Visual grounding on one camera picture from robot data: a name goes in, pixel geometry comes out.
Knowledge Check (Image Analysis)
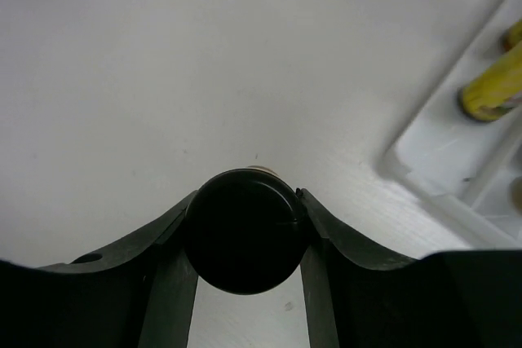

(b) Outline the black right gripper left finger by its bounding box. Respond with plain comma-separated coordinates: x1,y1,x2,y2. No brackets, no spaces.
1,196,197,347

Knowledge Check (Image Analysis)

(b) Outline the black cap spice jar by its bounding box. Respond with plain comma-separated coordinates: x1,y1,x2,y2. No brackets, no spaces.
183,166,309,295

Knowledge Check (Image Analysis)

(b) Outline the white divided organizer tray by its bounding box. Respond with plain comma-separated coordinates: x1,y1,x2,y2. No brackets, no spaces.
383,0,521,249

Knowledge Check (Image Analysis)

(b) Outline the yellow label bottle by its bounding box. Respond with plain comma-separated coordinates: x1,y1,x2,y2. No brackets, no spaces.
501,20,522,51
458,42,521,122

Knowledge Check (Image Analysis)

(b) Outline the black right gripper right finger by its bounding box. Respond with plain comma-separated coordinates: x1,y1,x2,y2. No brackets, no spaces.
297,189,521,347

